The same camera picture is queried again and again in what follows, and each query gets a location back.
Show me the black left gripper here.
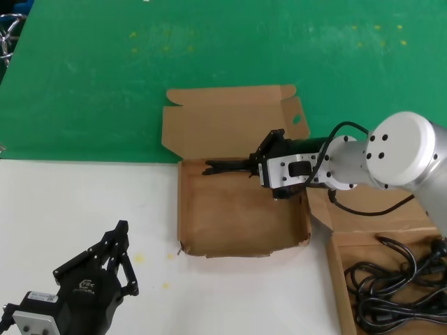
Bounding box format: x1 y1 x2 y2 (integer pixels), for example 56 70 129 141
52 220 140 335

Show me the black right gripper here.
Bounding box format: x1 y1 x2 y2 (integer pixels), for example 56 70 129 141
249 128 330 180

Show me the black power cable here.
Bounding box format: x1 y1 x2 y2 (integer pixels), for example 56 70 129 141
344 261 447 332
200 158 260 179
375 235 447 280

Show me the cardboard box with holed flap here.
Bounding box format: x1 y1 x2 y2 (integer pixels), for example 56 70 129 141
161 84 312 260

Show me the green table mat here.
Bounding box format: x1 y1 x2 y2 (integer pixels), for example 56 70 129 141
0 0 447 165

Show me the black stool with chrome base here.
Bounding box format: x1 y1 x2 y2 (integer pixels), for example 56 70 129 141
0 13 27 67

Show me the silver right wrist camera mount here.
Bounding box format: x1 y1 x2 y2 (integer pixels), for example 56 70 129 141
260 152 324 201

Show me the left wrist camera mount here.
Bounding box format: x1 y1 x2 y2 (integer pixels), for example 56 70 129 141
0 291 59 335

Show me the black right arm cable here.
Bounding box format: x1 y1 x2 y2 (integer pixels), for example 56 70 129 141
305 121 418 216

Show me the cardboard box holding cables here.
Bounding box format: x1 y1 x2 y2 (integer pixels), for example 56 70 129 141
307 181 447 335

